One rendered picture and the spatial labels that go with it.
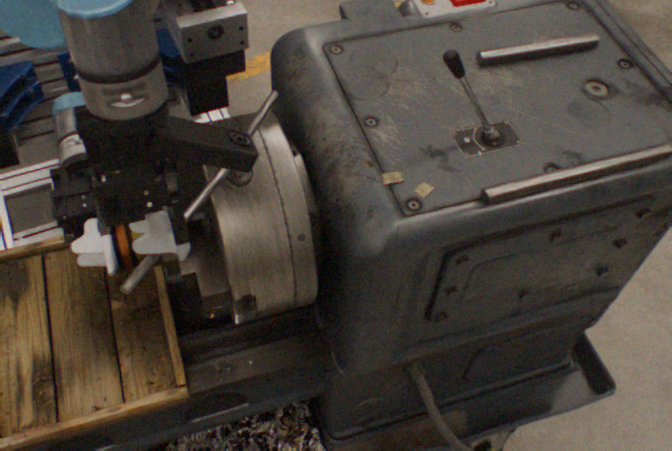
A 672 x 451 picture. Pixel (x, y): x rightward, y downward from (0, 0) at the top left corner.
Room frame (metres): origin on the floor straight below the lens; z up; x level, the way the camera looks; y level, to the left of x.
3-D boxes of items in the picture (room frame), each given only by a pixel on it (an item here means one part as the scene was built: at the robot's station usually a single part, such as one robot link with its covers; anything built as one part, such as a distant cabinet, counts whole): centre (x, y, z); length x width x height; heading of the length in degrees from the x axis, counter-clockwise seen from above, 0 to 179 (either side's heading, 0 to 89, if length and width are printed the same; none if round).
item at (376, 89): (0.79, -0.23, 1.06); 0.59 x 0.48 x 0.39; 112
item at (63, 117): (0.79, 0.44, 1.08); 0.11 x 0.08 x 0.09; 22
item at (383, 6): (0.94, -0.04, 1.24); 0.09 x 0.08 x 0.03; 112
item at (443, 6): (0.99, -0.18, 1.23); 0.13 x 0.08 x 0.05; 112
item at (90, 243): (0.54, 0.35, 1.10); 0.09 x 0.06 x 0.03; 22
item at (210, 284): (0.51, 0.17, 1.08); 0.12 x 0.11 x 0.05; 22
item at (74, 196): (0.64, 0.39, 1.08); 0.12 x 0.09 x 0.08; 22
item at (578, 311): (0.79, -0.23, 0.43); 0.60 x 0.48 x 0.86; 112
